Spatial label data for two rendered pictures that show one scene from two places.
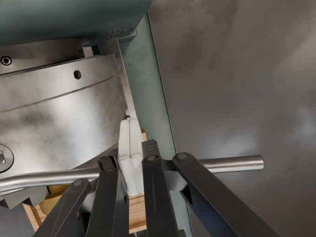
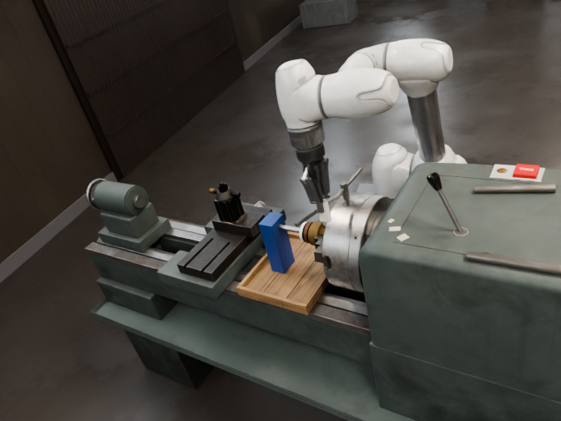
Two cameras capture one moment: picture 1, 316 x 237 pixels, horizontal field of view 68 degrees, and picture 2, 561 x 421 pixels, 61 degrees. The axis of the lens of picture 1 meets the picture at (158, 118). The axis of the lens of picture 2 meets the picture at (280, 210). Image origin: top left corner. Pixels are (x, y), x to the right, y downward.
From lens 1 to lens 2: 1.22 m
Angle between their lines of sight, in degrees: 52
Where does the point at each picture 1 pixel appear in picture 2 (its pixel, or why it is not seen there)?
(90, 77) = (352, 243)
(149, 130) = (290, 370)
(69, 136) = (338, 224)
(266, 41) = not seen: outside the picture
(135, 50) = (369, 404)
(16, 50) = not seen: hidden behind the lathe
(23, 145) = (346, 210)
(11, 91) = (362, 215)
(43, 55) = not seen: hidden behind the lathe
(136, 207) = (263, 281)
